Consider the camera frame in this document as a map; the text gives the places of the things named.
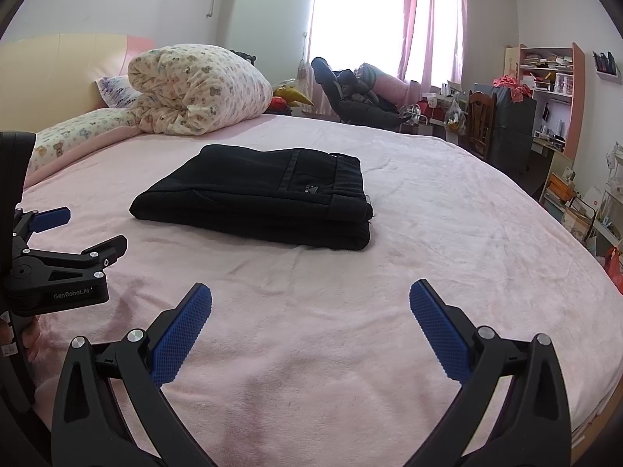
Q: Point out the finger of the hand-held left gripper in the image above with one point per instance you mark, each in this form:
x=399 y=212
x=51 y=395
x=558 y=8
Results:
x=97 y=253
x=48 y=218

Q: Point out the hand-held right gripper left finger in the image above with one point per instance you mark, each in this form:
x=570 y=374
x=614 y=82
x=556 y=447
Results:
x=180 y=331

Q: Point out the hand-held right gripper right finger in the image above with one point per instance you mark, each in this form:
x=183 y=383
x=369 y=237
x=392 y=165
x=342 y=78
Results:
x=438 y=331

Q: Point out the black pants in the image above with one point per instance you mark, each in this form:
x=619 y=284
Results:
x=253 y=194

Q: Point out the person's left hand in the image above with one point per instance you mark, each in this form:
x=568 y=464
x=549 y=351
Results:
x=30 y=340

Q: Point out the bear print pillow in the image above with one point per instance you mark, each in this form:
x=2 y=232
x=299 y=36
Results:
x=73 y=136

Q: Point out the pink bed blanket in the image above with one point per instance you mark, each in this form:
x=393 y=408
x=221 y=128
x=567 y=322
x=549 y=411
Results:
x=316 y=326

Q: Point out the purple print pillow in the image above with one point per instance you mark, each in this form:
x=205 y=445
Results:
x=114 y=90

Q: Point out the cream and pink headboard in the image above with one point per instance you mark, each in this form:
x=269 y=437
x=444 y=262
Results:
x=48 y=73

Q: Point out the cream low shelf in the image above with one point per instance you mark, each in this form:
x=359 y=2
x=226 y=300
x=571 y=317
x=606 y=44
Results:
x=557 y=185

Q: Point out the orange bag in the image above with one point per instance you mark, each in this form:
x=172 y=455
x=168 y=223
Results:
x=615 y=267

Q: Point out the rolled bear print quilt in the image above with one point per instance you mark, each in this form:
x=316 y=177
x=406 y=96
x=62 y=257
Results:
x=199 y=87

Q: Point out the dark grey cabinet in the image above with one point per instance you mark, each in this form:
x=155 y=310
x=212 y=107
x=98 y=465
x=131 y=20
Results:
x=511 y=131

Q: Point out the wooden chair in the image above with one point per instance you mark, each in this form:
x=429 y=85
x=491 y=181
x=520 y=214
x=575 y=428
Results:
x=479 y=116

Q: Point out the white metal rack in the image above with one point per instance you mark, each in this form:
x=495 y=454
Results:
x=613 y=194

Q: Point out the red plush toy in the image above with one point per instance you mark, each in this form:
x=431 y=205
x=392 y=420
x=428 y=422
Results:
x=276 y=104

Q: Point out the pink folded cloth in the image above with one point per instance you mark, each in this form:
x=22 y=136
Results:
x=389 y=90

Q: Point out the yellow plush toy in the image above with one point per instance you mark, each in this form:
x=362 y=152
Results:
x=292 y=95

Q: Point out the red cloth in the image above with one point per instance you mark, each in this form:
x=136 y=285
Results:
x=511 y=82

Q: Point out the pink bookshelf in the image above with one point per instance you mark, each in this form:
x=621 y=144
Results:
x=577 y=102

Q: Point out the black office chair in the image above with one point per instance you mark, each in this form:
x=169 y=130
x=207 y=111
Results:
x=323 y=75

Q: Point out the pink curtain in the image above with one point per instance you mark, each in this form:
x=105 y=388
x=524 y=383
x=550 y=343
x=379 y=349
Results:
x=428 y=24

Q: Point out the pink wall shelf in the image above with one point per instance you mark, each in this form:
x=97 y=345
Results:
x=606 y=68

